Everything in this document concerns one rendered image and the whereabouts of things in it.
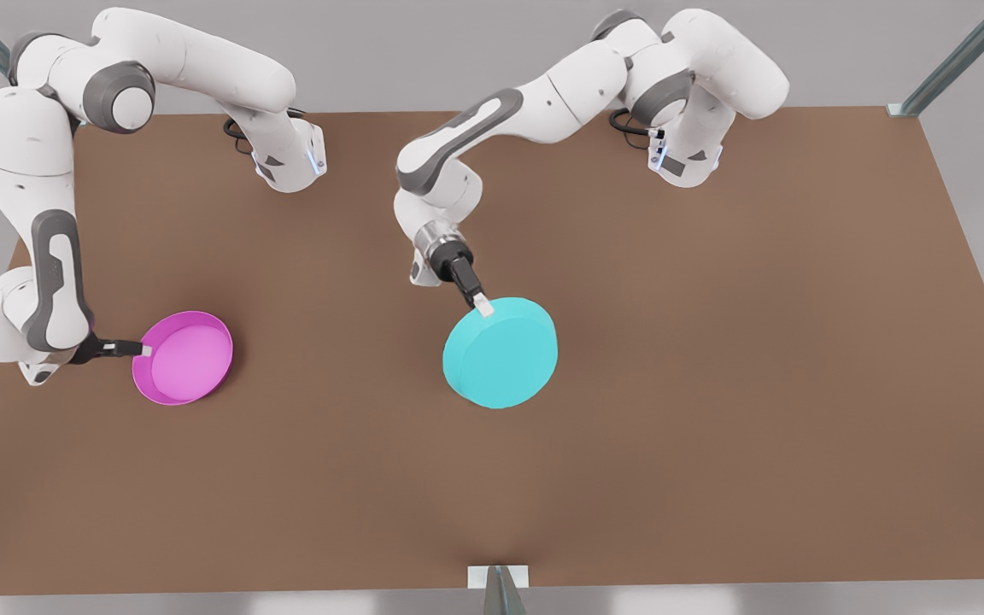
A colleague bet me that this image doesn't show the blue plate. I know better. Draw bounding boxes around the blue plate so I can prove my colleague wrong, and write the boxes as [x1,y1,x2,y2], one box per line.
[442,297,559,410]

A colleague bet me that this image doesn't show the pink plate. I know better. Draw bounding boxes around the pink plate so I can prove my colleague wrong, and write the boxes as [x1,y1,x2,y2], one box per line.
[132,311,234,406]

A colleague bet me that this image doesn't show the black cable loop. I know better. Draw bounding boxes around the black cable loop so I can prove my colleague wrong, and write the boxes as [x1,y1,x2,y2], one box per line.
[609,108,653,151]
[223,107,308,156]

